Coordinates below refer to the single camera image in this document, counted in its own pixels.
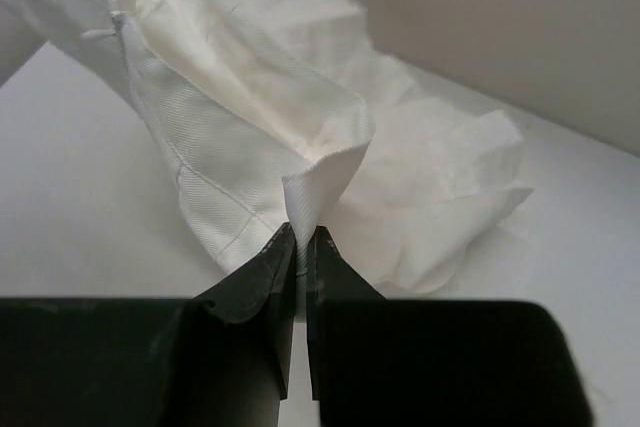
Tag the white pleated skirt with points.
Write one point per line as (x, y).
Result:
(282, 111)

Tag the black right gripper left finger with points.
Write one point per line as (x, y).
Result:
(221, 358)

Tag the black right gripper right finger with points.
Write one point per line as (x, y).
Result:
(381, 362)

